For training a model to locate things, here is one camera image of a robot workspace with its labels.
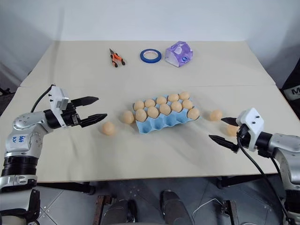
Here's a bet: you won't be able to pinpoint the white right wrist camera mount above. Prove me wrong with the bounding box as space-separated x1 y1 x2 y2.
235 107 265 152

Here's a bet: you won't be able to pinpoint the orange black pliers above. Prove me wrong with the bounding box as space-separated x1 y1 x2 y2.
108 48 126 69

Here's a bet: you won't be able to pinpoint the beige table cloth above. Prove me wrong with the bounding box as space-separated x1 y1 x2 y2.
0 84 292 184

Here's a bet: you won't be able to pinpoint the black case with white label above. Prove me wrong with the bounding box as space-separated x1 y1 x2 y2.
280 67 300 111

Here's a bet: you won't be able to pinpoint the dark rounded shape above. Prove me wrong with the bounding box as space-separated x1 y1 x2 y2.
159 189 188 225
103 198 139 225

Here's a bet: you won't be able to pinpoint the white floor cable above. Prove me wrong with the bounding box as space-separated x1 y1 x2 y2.
192 198 223 219

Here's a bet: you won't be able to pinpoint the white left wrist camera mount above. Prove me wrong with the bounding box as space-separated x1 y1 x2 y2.
48 85 70 128

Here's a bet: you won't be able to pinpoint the blue tape roll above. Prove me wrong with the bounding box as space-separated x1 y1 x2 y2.
140 48 162 64

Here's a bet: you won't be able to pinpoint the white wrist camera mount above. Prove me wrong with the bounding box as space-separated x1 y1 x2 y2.
235 107 265 152
48 85 70 128

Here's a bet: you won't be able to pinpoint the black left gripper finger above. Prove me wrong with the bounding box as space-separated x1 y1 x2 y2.
71 96 99 109
80 113 108 128

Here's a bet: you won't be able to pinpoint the black table leg with caster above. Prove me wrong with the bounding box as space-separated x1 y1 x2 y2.
216 173 283 189
37 180 97 195

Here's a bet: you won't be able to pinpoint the blue egg carton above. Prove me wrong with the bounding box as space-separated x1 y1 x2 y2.
133 93 201 135

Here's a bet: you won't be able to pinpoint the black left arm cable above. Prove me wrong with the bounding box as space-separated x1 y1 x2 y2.
30 85 53 112

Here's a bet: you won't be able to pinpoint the purple white tissue pack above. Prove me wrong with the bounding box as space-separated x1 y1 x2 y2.
165 40 194 68

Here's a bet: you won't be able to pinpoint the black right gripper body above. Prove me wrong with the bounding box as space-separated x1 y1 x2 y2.
232 124 253 153

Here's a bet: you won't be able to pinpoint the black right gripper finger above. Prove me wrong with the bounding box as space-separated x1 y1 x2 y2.
208 135 239 153
220 117 240 128

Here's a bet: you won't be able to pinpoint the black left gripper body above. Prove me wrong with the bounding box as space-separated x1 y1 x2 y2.
61 100 83 128

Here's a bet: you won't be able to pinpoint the rusty metal bracket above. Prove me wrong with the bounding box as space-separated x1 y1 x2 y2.
222 200 238 225
94 195 113 225

